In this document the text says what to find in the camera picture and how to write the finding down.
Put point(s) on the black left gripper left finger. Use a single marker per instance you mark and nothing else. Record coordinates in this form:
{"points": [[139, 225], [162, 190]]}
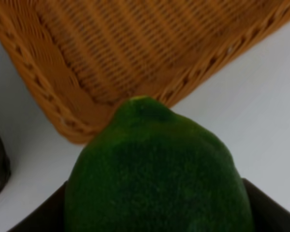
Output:
{"points": [[48, 217]]}

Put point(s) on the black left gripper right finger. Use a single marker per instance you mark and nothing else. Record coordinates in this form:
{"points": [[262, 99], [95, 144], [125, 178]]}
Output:
{"points": [[268, 215]]}

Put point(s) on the green mango fruit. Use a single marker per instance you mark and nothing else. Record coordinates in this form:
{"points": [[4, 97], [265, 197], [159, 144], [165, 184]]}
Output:
{"points": [[152, 170]]}

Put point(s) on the tan wicker basket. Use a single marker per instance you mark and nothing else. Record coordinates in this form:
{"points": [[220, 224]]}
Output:
{"points": [[80, 59]]}

